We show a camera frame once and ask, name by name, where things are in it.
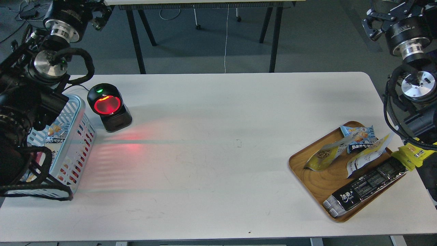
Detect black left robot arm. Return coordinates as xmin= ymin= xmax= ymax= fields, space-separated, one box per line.
xmin=1 ymin=0 xmax=113 ymax=201

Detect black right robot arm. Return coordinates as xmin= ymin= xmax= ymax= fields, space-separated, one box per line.
xmin=362 ymin=0 xmax=436 ymax=201

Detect blue snack packet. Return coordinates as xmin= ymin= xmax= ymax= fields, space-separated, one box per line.
xmin=340 ymin=125 xmax=378 ymax=154

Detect long black snack package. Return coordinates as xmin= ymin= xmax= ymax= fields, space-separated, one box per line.
xmin=322 ymin=157 xmax=408 ymax=218

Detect light blue plastic basket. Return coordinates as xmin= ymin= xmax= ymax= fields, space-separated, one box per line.
xmin=1 ymin=94 xmax=96 ymax=201

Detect snacks inside basket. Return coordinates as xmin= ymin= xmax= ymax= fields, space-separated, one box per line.
xmin=20 ymin=123 xmax=70 ymax=182

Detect yellow snack bag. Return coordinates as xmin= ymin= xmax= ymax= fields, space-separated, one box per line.
xmin=391 ymin=143 xmax=436 ymax=171

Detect black barcode scanner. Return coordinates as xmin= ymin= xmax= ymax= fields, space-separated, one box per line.
xmin=87 ymin=83 xmax=133 ymax=133

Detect black legged background table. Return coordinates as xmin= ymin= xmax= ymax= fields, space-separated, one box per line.
xmin=105 ymin=0 xmax=296 ymax=73

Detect wooden tray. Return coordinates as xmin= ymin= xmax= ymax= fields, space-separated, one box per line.
xmin=288 ymin=127 xmax=408 ymax=222

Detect white hanging cable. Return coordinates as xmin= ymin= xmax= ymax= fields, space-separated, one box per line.
xmin=224 ymin=6 xmax=229 ymax=73

